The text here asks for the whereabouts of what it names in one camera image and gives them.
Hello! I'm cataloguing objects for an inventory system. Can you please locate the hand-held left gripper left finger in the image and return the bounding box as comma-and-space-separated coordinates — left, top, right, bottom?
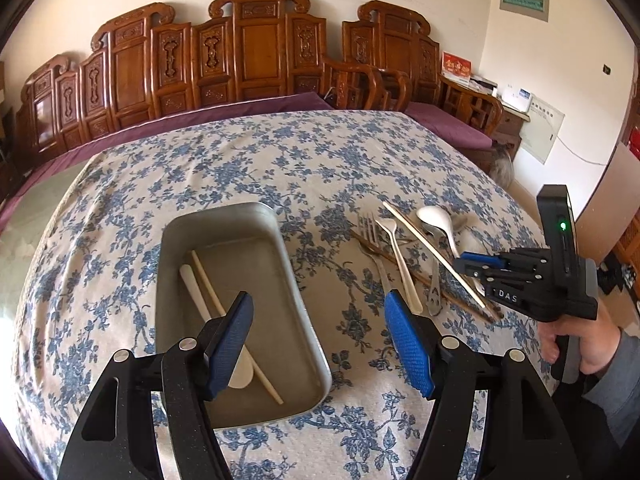
59, 291, 255, 480

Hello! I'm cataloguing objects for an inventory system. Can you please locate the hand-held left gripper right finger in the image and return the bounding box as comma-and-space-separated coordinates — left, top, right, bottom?
384, 289, 583, 480

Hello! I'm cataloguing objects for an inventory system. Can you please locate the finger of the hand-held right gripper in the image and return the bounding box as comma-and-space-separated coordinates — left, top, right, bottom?
454, 260, 546, 288
460, 249, 551, 270

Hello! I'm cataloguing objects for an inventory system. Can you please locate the light wooden chopstick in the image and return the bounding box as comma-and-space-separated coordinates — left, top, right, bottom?
191, 251, 284, 405
382, 202, 488, 309

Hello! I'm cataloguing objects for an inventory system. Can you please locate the metal utensil with cutout handle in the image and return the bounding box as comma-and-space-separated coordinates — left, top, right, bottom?
425, 240, 443, 317

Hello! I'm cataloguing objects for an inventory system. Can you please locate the large white spoon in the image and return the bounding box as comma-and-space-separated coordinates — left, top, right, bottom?
416, 206, 466, 261

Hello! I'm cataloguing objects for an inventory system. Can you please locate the metal fork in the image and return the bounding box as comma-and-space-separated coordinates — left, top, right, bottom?
361, 211, 398, 301

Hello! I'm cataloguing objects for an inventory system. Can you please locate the metal tray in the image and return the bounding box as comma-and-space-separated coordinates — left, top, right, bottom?
155, 202, 333, 431

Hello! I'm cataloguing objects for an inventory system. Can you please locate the person's right forearm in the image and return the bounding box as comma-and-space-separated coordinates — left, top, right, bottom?
580, 327, 640, 448

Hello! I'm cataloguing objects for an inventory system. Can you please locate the person's right hand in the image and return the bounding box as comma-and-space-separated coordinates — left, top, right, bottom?
539, 305, 623, 376

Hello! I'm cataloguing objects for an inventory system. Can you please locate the wooden cabinet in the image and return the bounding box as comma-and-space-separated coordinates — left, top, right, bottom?
612, 220, 640, 271

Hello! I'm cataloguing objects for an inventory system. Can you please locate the grey fluffy object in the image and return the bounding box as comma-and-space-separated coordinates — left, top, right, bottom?
487, 142, 516, 186

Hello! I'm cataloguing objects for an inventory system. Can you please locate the beige panel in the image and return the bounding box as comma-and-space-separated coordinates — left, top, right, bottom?
592, 142, 640, 261

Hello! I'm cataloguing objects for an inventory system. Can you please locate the short purple seat cushion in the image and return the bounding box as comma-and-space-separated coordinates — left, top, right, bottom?
404, 101, 493, 150

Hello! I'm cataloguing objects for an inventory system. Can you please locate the wooden side table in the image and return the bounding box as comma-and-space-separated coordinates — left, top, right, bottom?
492, 100, 531, 146

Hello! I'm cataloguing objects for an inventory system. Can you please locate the white electrical panel door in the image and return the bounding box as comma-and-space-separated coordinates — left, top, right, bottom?
520, 92, 566, 165

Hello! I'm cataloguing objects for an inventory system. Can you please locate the white box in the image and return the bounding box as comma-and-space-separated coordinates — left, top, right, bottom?
501, 87, 533, 113

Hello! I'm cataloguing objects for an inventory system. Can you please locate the red box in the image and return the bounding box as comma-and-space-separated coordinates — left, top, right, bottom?
441, 51, 473, 85

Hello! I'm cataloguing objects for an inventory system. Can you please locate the blue floral tablecloth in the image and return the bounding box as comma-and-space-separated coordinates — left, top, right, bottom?
12, 109, 563, 480

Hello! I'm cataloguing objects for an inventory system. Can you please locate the long purple seat cushion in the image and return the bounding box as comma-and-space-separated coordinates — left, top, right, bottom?
0, 91, 335, 231

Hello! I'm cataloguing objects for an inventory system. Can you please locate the short carved wooden sofa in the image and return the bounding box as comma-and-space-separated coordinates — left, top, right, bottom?
342, 1, 506, 151

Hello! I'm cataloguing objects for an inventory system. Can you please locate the long carved wooden sofa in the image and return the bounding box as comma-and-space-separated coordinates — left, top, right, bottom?
14, 0, 388, 173

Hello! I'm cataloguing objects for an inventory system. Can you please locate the white cable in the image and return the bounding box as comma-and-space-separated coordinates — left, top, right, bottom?
555, 135, 608, 166

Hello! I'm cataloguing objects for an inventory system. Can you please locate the green and white wall panel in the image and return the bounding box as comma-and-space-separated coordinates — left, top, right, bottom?
500, 0, 550, 23

